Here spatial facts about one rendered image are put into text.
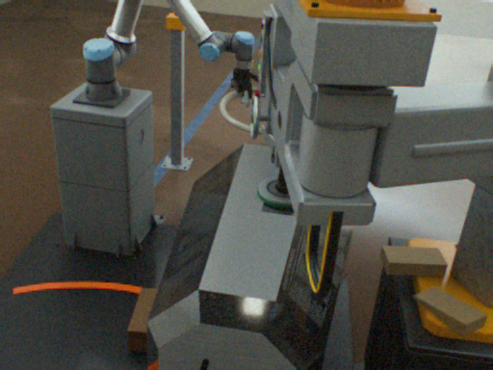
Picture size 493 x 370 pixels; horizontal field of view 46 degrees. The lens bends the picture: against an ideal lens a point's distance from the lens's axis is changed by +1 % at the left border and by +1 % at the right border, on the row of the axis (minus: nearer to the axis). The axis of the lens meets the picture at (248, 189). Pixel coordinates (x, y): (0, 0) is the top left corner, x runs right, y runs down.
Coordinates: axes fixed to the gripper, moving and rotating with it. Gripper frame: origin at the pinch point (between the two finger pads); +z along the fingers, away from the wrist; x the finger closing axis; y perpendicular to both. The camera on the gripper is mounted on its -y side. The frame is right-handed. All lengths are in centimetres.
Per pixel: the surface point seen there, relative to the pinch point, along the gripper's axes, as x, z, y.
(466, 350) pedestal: 169, 4, 33
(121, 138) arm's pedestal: -16, 12, 63
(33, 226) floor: -67, 86, 103
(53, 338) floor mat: 31, 78, 122
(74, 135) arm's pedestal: -34, 14, 81
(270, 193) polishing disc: 80, -3, 42
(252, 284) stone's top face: 121, -5, 77
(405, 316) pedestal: 150, 5, 38
